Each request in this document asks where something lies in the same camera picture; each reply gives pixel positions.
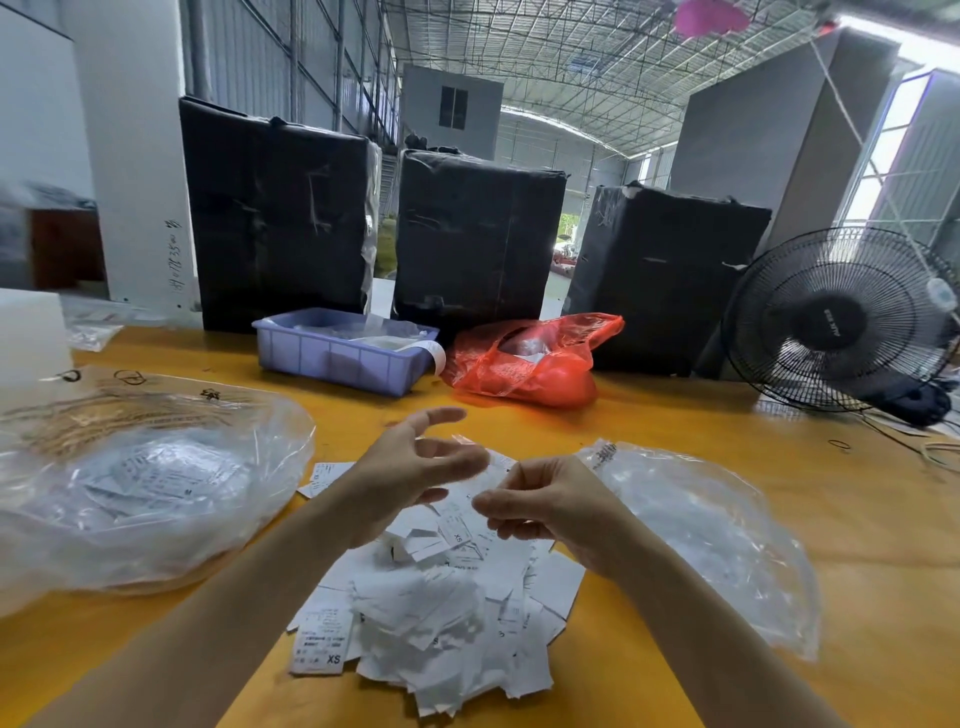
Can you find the person's left hand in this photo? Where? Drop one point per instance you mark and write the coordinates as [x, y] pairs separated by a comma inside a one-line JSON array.
[[393, 477]]

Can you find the person's right hand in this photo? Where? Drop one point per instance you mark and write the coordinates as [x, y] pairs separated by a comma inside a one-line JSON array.
[[567, 510]]

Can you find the pile of white labels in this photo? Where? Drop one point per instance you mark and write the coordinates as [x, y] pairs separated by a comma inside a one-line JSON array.
[[443, 615]]

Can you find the clear plastic bag black print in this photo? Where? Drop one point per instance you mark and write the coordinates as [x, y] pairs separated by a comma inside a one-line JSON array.
[[728, 548]]

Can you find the large clear bag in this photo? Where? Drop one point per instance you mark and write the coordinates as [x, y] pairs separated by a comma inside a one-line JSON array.
[[147, 488]]

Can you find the person's left forearm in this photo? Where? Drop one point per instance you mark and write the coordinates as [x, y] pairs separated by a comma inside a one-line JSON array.
[[210, 630]]

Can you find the person's right forearm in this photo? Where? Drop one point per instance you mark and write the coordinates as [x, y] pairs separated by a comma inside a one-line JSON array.
[[728, 645]]

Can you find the red plastic bag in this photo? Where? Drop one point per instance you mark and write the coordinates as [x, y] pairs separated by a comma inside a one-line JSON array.
[[528, 369]]

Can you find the blue plastic bin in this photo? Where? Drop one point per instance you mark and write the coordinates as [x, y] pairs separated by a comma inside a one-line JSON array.
[[318, 354]]

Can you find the large black wrapped bale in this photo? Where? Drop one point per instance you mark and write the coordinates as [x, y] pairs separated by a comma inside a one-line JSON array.
[[275, 222], [477, 243], [668, 282]]

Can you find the black table fan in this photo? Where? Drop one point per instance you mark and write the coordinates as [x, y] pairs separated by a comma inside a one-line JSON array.
[[830, 321]]

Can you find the grey cabin with window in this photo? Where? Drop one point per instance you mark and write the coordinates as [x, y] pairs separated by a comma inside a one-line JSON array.
[[450, 113]]

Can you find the white foam box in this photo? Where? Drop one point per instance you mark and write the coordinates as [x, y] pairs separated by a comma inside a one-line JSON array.
[[33, 339]]

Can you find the brown wooden cabinet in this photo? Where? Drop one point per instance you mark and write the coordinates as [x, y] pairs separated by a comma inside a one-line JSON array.
[[66, 249]]

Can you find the white pillar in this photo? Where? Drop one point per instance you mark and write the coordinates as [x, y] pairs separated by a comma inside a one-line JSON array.
[[132, 150]]

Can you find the pink hanging object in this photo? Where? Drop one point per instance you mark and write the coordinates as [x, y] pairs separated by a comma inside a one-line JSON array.
[[710, 15]]

